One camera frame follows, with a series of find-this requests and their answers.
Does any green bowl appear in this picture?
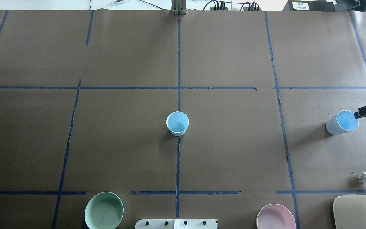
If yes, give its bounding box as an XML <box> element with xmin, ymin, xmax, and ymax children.
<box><xmin>84</xmin><ymin>192</ymin><xmax>124</xmax><ymax>229</ymax></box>

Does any black box with label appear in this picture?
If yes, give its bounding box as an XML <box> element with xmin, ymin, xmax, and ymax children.
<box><xmin>282</xmin><ymin>0</ymin><xmax>336</xmax><ymax>12</ymax></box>

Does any aluminium frame post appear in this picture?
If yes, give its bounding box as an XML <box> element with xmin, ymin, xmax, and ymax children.
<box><xmin>170</xmin><ymin>0</ymin><xmax>187</xmax><ymax>15</ymax></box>

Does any white toaster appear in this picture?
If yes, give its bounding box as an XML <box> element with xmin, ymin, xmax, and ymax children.
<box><xmin>333</xmin><ymin>194</ymin><xmax>366</xmax><ymax>229</ymax></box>

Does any light blue cup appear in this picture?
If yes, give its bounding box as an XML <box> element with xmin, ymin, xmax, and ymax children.
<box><xmin>166</xmin><ymin>111</ymin><xmax>189</xmax><ymax>137</ymax></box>
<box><xmin>325</xmin><ymin>110</ymin><xmax>359</xmax><ymax>135</ymax></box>

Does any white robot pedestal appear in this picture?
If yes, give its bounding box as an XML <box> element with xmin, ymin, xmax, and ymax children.
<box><xmin>135</xmin><ymin>219</ymin><xmax>219</xmax><ymax>229</ymax></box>

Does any pink bowl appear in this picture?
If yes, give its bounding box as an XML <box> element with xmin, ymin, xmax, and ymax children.
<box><xmin>256</xmin><ymin>204</ymin><xmax>297</xmax><ymax>229</ymax></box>

